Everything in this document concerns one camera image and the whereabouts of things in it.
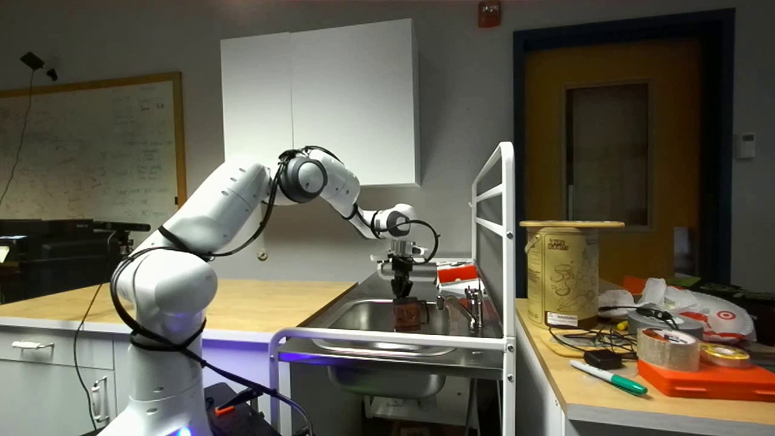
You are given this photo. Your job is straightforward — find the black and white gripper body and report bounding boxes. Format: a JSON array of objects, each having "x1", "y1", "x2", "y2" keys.
[{"x1": 376, "y1": 240, "x2": 431, "y2": 280}]

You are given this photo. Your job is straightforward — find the brown mug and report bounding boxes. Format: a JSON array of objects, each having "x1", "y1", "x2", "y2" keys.
[{"x1": 392, "y1": 297, "x2": 427, "y2": 331}]

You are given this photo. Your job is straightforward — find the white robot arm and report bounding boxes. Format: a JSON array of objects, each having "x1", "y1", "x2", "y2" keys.
[{"x1": 100, "y1": 146, "x2": 419, "y2": 436}]

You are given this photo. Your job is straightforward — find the stainless steel sink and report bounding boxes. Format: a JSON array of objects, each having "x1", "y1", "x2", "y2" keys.
[{"x1": 304, "y1": 279, "x2": 501, "y2": 397}]

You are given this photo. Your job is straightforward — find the chrome sink faucet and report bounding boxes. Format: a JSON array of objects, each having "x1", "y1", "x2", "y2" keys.
[{"x1": 461, "y1": 288, "x2": 484, "y2": 336}]

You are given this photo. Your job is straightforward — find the red and white package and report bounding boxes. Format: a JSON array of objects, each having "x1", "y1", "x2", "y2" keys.
[{"x1": 437, "y1": 265, "x2": 481, "y2": 284}]

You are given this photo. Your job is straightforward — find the green marker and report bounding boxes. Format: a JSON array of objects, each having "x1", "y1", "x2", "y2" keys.
[{"x1": 570, "y1": 361, "x2": 646, "y2": 397}]

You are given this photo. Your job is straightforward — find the orange door with window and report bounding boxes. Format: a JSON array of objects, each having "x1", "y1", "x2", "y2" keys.
[{"x1": 514, "y1": 9, "x2": 737, "y2": 284}]

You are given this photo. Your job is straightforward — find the roll of clear tape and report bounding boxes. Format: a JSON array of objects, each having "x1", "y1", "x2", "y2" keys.
[{"x1": 637, "y1": 328, "x2": 701, "y2": 370}]

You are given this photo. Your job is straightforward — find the white plastic bag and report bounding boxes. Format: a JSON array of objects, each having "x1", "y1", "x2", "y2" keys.
[{"x1": 599, "y1": 279, "x2": 757, "y2": 345}]

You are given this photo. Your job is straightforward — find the orange flat case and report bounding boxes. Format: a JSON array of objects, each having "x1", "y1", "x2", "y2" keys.
[{"x1": 637, "y1": 361, "x2": 775, "y2": 401}]

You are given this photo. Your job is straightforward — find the white drawer cabinet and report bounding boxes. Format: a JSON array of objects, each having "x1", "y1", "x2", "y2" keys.
[{"x1": 0, "y1": 328, "x2": 121, "y2": 436}]

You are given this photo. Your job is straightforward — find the black equipment on counter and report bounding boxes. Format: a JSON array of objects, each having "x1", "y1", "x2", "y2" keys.
[{"x1": 0, "y1": 219, "x2": 149, "y2": 303}]

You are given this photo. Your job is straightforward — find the white metal sink frame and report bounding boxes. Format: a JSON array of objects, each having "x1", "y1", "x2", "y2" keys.
[{"x1": 269, "y1": 141, "x2": 517, "y2": 436}]

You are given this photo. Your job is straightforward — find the large cable spool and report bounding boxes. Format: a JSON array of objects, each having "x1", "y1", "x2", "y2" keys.
[{"x1": 522, "y1": 220, "x2": 622, "y2": 330}]

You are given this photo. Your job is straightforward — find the white wall cabinet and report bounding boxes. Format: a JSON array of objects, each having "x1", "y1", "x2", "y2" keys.
[{"x1": 220, "y1": 20, "x2": 421, "y2": 186}]

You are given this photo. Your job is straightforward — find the whiteboard with wooden frame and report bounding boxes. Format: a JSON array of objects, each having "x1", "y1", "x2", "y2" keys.
[{"x1": 0, "y1": 73, "x2": 188, "y2": 228}]

